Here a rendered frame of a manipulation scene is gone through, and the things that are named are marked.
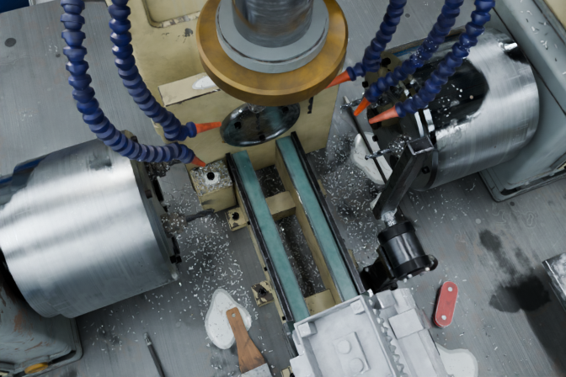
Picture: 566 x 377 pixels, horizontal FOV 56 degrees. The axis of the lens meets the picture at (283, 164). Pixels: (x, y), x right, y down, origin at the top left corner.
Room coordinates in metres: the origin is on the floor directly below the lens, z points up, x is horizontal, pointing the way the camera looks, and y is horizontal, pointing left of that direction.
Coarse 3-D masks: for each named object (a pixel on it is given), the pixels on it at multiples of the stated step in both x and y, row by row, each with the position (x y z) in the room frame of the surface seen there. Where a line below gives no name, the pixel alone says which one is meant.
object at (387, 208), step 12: (408, 144) 0.30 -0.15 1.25; (420, 144) 0.30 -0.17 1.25; (408, 156) 0.29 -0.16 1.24; (420, 156) 0.29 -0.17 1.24; (396, 168) 0.30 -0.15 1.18; (408, 168) 0.29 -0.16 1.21; (420, 168) 0.30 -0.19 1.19; (396, 180) 0.29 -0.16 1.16; (408, 180) 0.30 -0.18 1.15; (384, 192) 0.30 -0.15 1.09; (396, 192) 0.29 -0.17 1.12; (384, 204) 0.29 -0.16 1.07; (396, 204) 0.30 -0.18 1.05
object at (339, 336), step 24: (336, 312) 0.12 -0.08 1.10; (360, 312) 0.11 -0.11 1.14; (312, 336) 0.09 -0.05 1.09; (336, 336) 0.09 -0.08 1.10; (360, 336) 0.09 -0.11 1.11; (384, 336) 0.09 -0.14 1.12; (312, 360) 0.06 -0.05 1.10; (336, 360) 0.06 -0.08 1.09; (360, 360) 0.06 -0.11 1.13; (384, 360) 0.06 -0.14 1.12
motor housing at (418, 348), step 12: (396, 300) 0.14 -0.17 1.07; (408, 300) 0.15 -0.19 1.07; (384, 312) 0.13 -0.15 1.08; (396, 312) 0.13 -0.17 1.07; (384, 324) 0.11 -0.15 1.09; (408, 336) 0.10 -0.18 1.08; (420, 336) 0.10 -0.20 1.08; (300, 348) 0.08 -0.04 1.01; (396, 348) 0.08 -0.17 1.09; (408, 348) 0.08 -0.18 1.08; (420, 348) 0.08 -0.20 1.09; (432, 348) 0.08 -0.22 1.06; (408, 360) 0.06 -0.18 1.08; (420, 360) 0.07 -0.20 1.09; (432, 360) 0.07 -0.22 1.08; (408, 372) 0.05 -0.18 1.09; (420, 372) 0.05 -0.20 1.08; (432, 372) 0.05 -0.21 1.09; (444, 372) 0.05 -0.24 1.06
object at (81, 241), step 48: (96, 144) 0.33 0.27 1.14; (0, 192) 0.25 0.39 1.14; (48, 192) 0.25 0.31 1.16; (96, 192) 0.25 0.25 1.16; (144, 192) 0.26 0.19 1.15; (0, 240) 0.18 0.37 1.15; (48, 240) 0.18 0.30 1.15; (96, 240) 0.19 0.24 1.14; (144, 240) 0.20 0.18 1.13; (48, 288) 0.13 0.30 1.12; (96, 288) 0.14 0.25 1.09; (144, 288) 0.15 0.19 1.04
